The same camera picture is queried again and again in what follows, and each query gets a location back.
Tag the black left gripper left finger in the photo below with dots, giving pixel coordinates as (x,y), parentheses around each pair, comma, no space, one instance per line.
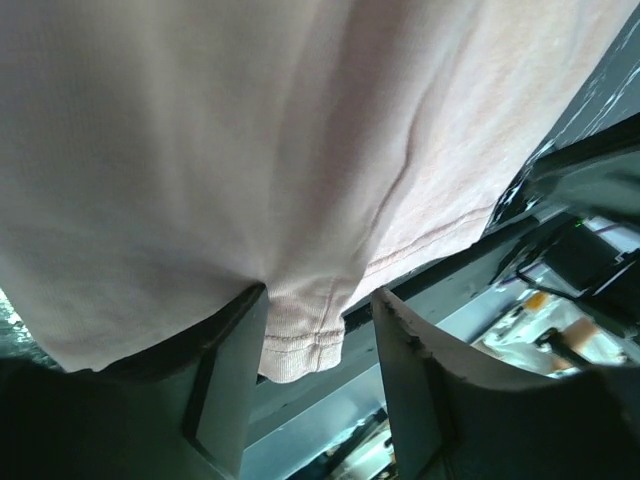
(177,410)

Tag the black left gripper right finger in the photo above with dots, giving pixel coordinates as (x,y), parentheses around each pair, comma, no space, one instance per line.
(457,413)

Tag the dusty pink t shirt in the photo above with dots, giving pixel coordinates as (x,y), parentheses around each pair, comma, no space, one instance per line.
(159,157)

